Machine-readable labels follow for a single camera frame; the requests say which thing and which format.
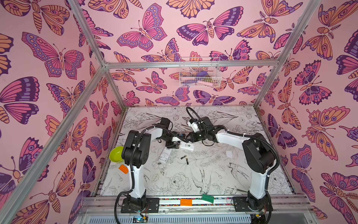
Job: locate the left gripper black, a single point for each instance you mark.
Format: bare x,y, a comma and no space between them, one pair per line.
171,145

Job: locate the orange lego brick on rail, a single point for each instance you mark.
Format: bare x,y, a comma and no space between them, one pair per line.
186,202

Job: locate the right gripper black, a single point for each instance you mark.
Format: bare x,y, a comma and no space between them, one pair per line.
194,134

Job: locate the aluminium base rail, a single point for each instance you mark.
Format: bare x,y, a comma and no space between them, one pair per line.
283,209

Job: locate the white wire basket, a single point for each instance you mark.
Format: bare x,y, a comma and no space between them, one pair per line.
197,73

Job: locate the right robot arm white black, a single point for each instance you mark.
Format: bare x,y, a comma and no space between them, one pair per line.
261,157

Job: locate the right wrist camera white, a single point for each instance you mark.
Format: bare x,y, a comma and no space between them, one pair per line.
193,123

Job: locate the green circuit board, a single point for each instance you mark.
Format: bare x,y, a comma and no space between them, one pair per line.
139,219

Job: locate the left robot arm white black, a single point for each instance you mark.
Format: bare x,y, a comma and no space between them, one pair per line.
135,154

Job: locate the lime green bowl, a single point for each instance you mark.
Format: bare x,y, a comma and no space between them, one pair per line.
116,154

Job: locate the green lego brick on rail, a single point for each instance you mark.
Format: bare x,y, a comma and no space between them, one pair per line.
208,198

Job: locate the orange lego brick on table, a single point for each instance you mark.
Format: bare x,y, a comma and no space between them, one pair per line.
124,169

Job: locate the white remote control with batteries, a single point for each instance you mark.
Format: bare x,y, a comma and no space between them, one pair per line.
165,155

